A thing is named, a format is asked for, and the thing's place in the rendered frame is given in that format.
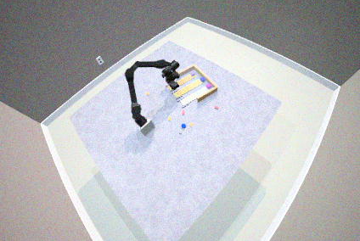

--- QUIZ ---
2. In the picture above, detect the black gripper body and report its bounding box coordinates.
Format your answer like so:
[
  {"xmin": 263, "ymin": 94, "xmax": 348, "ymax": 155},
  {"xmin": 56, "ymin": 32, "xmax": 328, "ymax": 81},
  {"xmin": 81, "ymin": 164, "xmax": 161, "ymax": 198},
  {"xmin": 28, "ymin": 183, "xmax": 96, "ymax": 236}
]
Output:
[{"xmin": 161, "ymin": 73, "xmax": 179, "ymax": 90}]

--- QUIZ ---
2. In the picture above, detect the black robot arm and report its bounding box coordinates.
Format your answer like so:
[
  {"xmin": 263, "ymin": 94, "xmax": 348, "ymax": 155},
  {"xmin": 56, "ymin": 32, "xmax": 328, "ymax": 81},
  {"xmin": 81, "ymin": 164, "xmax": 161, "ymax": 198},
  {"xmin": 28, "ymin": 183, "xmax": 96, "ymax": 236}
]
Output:
[{"xmin": 125, "ymin": 59, "xmax": 180, "ymax": 128}]

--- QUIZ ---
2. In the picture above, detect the white flat strip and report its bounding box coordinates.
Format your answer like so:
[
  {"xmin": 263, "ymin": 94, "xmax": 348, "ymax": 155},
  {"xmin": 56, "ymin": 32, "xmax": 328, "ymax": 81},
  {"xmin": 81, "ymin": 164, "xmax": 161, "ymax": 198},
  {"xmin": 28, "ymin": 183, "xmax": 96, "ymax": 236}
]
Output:
[{"xmin": 180, "ymin": 94, "xmax": 197, "ymax": 106}]

